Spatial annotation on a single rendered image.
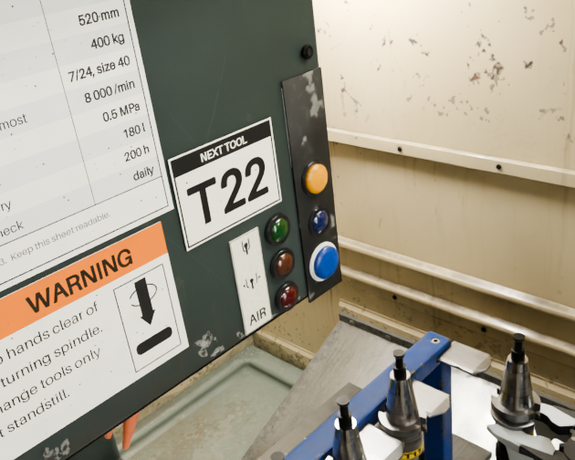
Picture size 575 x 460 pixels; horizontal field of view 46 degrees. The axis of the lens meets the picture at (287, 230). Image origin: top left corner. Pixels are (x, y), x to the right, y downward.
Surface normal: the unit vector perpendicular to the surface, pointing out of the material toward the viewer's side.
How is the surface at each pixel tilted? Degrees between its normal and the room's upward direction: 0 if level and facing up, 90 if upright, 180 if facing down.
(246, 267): 90
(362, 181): 90
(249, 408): 0
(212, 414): 0
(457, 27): 90
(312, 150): 90
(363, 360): 24
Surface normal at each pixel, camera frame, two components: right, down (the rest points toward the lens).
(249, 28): 0.72, 0.23
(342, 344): -0.39, -0.65
